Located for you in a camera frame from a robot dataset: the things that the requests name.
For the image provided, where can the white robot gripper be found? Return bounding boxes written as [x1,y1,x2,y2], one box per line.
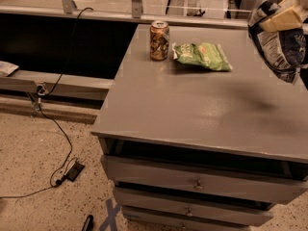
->
[260,0,308,32]

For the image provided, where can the blue chip bag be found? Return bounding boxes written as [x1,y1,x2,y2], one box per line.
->
[248,0,307,83]

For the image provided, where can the green jalapeno chip bag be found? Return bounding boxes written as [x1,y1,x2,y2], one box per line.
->
[172,42,232,71]

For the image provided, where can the brown patterned drink can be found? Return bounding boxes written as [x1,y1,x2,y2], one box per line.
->
[150,20,169,61]

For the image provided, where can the grey drawer cabinet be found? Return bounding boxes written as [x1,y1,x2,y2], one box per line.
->
[90,23,308,231]

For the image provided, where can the top grey drawer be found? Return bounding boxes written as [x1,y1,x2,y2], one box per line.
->
[101,155,308,204]

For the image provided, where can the grey drawer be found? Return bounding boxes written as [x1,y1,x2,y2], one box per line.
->
[122,206,250,231]
[101,155,308,204]
[114,188,273,227]

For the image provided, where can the middle grey drawer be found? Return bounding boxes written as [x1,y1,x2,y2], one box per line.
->
[114,188,273,227]

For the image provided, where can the bottom grey drawer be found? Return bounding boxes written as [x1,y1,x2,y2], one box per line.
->
[122,206,250,231]

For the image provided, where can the black power adapter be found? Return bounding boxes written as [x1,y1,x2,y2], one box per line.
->
[65,162,85,182]

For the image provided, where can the black cylindrical object on floor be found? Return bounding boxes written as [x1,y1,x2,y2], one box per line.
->
[82,215,93,231]

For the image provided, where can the grey metal rail ledge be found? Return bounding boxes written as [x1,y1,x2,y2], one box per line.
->
[0,70,114,100]

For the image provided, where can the black power cable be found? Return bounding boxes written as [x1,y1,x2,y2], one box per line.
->
[0,7,94,200]

